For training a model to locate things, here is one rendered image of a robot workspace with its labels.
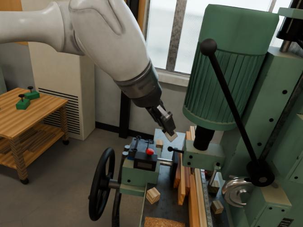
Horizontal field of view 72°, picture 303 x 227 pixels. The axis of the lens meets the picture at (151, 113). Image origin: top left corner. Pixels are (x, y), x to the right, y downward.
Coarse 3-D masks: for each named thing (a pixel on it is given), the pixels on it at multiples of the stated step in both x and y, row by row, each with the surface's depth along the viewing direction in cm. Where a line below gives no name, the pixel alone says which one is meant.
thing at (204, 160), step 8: (184, 144) 76; (192, 144) 73; (216, 144) 75; (184, 152) 73; (192, 152) 70; (200, 152) 70; (208, 152) 71; (216, 152) 71; (224, 152) 72; (184, 160) 72; (192, 160) 71; (200, 160) 71; (208, 160) 71; (216, 160) 70; (224, 160) 70; (200, 168) 73; (208, 168) 72
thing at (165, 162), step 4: (176, 148) 82; (176, 152) 80; (172, 156) 84; (176, 156) 78; (160, 160) 80; (164, 160) 80; (168, 160) 80; (172, 160) 81; (176, 160) 76; (160, 164) 80; (164, 164) 80; (168, 164) 80; (172, 164) 79; (176, 164) 75; (172, 168) 77; (176, 168) 76; (172, 172) 77; (172, 176) 78; (172, 180) 79
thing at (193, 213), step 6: (186, 132) 103; (186, 138) 100; (192, 186) 74; (192, 192) 71; (192, 198) 69; (192, 204) 67; (192, 210) 65; (192, 216) 64; (198, 216) 64; (192, 222) 62; (198, 222) 62
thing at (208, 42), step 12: (204, 48) 42; (216, 48) 42; (216, 60) 44; (216, 72) 45; (228, 96) 47; (240, 120) 50; (240, 132) 52; (252, 156) 54; (252, 168) 56; (264, 168) 55; (252, 180) 56; (264, 180) 55
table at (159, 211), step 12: (156, 132) 106; (180, 132) 109; (168, 144) 99; (180, 144) 100; (168, 156) 92; (168, 168) 85; (168, 180) 80; (120, 192) 79; (132, 192) 78; (144, 192) 78; (168, 192) 75; (144, 204) 70; (156, 204) 70; (168, 204) 71; (144, 216) 66; (156, 216) 66; (168, 216) 67; (180, 216) 67
